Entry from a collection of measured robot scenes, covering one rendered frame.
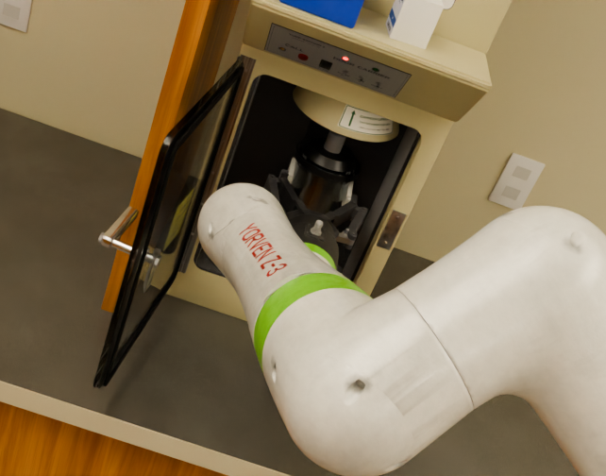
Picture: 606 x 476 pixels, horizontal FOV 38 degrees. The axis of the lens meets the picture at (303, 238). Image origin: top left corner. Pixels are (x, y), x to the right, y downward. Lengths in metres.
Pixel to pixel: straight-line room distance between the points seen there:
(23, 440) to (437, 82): 0.79
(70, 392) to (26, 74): 0.79
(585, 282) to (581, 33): 1.11
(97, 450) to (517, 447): 0.68
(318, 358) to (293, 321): 0.07
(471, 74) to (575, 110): 0.65
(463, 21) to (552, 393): 0.67
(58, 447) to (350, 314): 0.80
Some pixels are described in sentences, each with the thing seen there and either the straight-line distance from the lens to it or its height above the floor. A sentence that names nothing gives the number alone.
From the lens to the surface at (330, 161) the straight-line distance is 1.37.
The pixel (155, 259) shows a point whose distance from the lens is 1.12.
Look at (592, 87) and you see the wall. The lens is 1.78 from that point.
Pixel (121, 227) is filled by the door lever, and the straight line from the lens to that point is 1.16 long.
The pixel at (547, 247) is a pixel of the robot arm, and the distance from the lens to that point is 0.67.
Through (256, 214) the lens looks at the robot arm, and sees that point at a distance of 0.97.
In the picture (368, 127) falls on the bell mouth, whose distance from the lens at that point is 1.34.
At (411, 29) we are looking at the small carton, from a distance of 1.17.
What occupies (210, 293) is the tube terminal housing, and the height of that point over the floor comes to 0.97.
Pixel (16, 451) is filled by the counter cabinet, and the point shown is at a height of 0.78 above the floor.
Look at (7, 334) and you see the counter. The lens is 1.37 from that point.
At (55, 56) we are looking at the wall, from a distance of 1.85.
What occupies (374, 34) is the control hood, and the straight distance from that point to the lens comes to 1.16.
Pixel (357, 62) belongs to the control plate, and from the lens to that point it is 1.19.
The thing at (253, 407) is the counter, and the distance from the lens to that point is 1.37.
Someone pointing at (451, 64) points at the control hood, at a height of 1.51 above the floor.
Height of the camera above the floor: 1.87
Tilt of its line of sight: 31 degrees down
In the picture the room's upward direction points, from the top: 22 degrees clockwise
